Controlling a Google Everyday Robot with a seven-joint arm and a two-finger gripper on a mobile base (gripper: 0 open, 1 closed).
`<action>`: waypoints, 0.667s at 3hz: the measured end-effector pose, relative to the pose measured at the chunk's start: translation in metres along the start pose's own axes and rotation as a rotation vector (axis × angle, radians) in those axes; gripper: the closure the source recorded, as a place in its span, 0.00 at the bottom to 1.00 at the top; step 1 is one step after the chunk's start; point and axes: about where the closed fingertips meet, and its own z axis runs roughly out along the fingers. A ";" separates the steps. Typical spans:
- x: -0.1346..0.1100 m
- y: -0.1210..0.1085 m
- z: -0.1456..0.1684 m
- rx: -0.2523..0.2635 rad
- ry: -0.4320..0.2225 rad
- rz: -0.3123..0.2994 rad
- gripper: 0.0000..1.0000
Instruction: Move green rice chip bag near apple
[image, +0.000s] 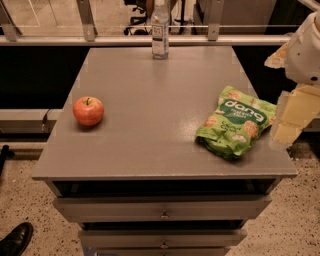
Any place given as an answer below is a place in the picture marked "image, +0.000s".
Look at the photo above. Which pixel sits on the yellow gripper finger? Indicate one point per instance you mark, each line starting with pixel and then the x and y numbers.
pixel 277 59
pixel 295 110

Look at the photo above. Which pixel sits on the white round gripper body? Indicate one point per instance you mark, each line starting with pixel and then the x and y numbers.
pixel 304 56

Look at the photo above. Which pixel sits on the green rice chip bag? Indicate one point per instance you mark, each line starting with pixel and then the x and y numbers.
pixel 236 124

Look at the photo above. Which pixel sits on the red apple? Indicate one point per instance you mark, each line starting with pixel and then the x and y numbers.
pixel 88 111

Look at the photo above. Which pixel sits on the grey top drawer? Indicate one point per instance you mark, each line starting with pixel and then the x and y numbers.
pixel 89 210

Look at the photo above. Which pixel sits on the grey drawer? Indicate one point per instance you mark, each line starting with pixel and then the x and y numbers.
pixel 89 210
pixel 162 239

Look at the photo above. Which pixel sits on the clear plastic water bottle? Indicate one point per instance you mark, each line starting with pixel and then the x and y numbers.
pixel 160 30

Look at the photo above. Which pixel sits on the black office chair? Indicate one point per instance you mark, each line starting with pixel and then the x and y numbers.
pixel 137 24

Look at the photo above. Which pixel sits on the grey metal railing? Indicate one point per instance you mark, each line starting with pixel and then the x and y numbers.
pixel 102 23

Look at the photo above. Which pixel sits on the black leather shoe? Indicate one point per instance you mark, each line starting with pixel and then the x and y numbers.
pixel 15 243

